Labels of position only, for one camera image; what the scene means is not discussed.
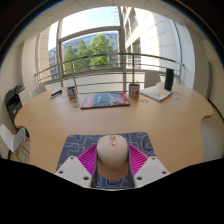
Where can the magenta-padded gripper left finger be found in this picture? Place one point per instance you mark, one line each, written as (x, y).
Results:
(73, 168)

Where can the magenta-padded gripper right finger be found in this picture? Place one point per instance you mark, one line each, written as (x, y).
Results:
(150, 168)

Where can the beige computer mouse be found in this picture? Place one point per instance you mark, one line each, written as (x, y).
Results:
(112, 156)

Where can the dark blue patterned mouse pad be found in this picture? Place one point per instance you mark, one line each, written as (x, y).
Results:
(80, 143)

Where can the white chair with wooden legs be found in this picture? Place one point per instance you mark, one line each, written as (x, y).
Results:
(11, 138)

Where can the blue and white can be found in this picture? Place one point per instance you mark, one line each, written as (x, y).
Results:
(72, 93)

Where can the open light booklet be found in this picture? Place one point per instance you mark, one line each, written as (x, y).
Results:
(156, 93)

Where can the red and blue magazine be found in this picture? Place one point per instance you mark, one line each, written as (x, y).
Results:
(105, 100)

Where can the dark blue pen case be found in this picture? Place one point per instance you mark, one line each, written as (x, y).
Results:
(56, 94)

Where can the black and white printer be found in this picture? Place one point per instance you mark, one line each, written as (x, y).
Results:
(14, 103)

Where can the black upright box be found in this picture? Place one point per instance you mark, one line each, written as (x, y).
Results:
(169, 79)

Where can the metal balcony railing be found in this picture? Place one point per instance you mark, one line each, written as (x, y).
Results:
(110, 55)

